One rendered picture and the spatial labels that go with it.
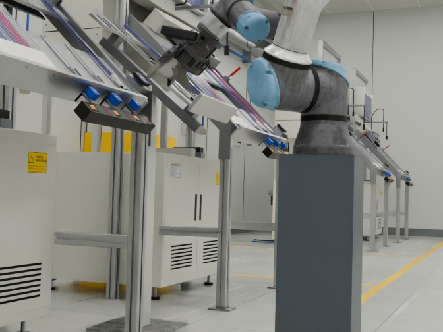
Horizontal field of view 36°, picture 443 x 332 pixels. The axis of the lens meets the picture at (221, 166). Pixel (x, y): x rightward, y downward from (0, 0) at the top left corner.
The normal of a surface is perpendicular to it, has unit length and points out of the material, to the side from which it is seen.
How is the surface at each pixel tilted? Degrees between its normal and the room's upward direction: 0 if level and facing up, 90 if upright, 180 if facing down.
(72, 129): 90
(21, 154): 90
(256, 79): 97
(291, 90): 117
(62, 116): 90
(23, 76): 135
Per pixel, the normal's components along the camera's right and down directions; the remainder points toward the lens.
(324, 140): -0.12, -0.35
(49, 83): 0.64, 0.71
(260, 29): 0.38, 0.60
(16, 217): 0.93, 0.01
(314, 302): -0.33, -0.05
